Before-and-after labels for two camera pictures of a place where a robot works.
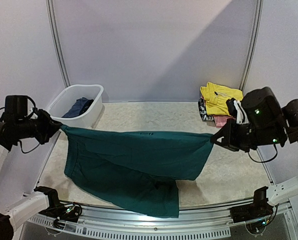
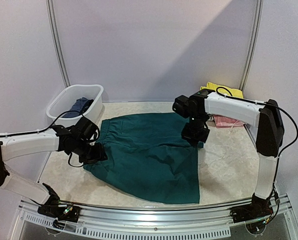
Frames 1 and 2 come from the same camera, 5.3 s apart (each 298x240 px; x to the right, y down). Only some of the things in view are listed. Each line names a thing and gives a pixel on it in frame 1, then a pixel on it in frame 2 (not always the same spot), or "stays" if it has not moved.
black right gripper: [229, 137] → [194, 135]
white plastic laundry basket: [80, 105] stays
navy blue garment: [81, 107] stays
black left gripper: [50, 126] → [99, 155]
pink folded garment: [220, 120] stays
